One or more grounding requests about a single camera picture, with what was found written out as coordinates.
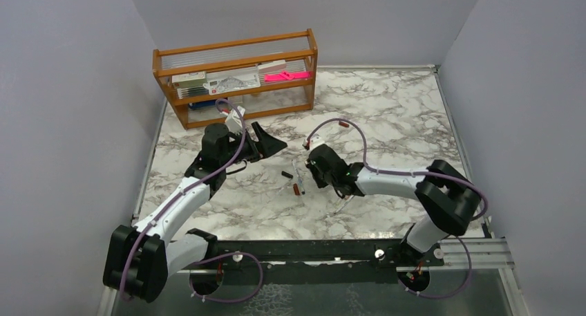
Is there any wooden shelf rack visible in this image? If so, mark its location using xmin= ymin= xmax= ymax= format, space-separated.
xmin=152 ymin=28 xmax=319 ymax=129

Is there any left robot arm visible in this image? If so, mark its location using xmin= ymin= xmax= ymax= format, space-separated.
xmin=102 ymin=122 xmax=287 ymax=303

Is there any white green box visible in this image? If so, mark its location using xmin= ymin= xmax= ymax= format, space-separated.
xmin=171 ymin=71 xmax=207 ymax=88

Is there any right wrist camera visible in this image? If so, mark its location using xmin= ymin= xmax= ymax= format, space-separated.
xmin=302 ymin=135 xmax=325 ymax=151

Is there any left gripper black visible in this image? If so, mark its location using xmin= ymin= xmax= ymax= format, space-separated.
xmin=220 ymin=121 xmax=287 ymax=168

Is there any black pen cap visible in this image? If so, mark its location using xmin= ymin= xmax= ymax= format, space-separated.
xmin=281 ymin=171 xmax=293 ymax=179

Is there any black mounting rail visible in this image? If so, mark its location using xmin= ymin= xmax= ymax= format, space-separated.
xmin=185 ymin=239 xmax=444 ymax=286

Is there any blue box lower shelf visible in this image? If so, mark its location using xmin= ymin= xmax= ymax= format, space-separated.
xmin=188 ymin=100 xmax=216 ymax=110

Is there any white pen green end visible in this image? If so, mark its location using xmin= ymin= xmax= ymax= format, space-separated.
xmin=333 ymin=197 xmax=354 ymax=214

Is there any white ruler card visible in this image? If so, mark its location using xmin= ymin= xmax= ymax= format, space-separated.
xmin=203 ymin=73 xmax=261 ymax=95

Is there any white marker black tip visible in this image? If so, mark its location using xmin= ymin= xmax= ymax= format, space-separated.
xmin=292 ymin=160 xmax=305 ymax=195

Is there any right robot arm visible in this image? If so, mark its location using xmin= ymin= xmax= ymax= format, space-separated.
xmin=305 ymin=145 xmax=482 ymax=266

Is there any pink plastic item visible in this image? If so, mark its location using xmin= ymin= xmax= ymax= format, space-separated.
xmin=264 ymin=71 xmax=312 ymax=82

